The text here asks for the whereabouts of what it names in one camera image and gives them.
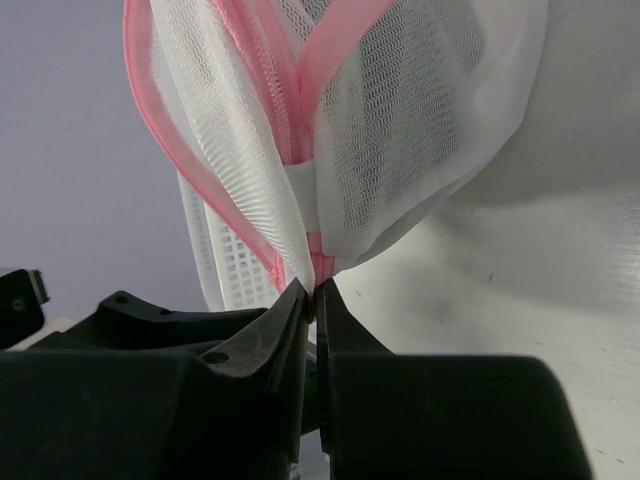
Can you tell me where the white plastic basket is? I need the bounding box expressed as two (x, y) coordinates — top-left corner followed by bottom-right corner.
(178, 177), (279, 312)

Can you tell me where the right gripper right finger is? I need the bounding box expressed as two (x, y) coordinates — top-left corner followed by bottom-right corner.
(315, 281), (592, 479)

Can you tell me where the pink trimmed mesh laundry bag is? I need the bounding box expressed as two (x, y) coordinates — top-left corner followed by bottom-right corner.
(123, 1), (549, 291)

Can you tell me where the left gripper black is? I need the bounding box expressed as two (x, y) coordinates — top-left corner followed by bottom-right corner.
(33, 291), (266, 350)

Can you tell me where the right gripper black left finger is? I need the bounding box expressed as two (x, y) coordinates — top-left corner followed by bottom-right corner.
(1, 281), (306, 479)

